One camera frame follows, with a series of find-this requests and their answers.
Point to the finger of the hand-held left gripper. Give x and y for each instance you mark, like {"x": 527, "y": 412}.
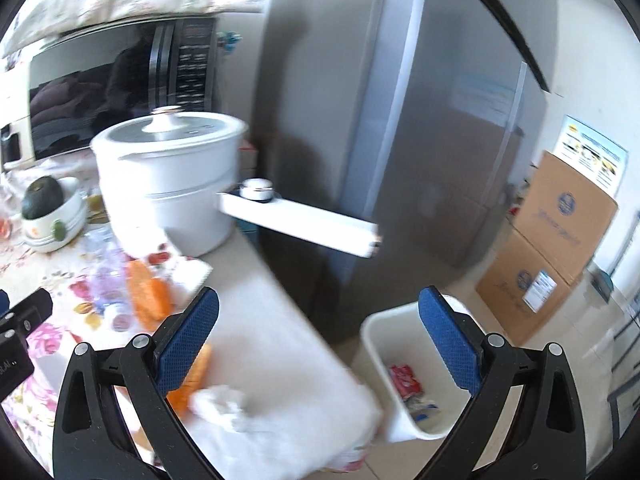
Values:
{"x": 30, "y": 312}

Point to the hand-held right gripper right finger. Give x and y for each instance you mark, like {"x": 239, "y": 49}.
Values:
{"x": 450, "y": 342}

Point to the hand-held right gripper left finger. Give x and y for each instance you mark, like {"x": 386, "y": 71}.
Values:
{"x": 186, "y": 345}

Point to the orange peel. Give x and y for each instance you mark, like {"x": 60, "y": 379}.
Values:
{"x": 192, "y": 377}
{"x": 147, "y": 297}

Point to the white plastic bin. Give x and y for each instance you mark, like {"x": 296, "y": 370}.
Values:
{"x": 390, "y": 340}

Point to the blue white carton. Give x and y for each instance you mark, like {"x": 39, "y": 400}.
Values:
{"x": 425, "y": 407}

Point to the white tissue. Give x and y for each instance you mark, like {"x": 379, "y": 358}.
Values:
{"x": 222, "y": 407}

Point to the white red snack wrapper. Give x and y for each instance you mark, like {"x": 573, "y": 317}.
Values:
{"x": 182, "y": 272}

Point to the cardboard box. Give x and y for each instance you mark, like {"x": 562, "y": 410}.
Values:
{"x": 565, "y": 215}
{"x": 520, "y": 290}

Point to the small orange fruit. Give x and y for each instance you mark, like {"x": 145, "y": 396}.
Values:
{"x": 4, "y": 228}

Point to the crushed clear plastic bottle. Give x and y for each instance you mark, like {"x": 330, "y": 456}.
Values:
{"x": 107, "y": 270}

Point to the floral tablecloth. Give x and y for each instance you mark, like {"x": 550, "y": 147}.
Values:
{"x": 280, "y": 360}

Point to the white flower print bowl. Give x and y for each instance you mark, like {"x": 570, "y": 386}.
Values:
{"x": 70, "y": 205}

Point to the green pumpkin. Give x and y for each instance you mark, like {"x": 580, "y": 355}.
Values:
{"x": 42, "y": 197}

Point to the white electric cooking pot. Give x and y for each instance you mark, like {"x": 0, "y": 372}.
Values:
{"x": 170, "y": 180}

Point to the cream air fryer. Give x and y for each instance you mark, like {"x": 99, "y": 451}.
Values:
{"x": 12, "y": 142}

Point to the black microwave oven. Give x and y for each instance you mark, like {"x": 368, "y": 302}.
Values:
{"x": 100, "y": 100}

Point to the grey refrigerator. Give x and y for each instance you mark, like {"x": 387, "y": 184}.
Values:
{"x": 350, "y": 110}

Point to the dark metal frame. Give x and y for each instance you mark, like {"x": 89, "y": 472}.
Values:
{"x": 625, "y": 340}

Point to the blue wall leaflet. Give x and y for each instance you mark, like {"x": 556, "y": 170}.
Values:
{"x": 592, "y": 155}

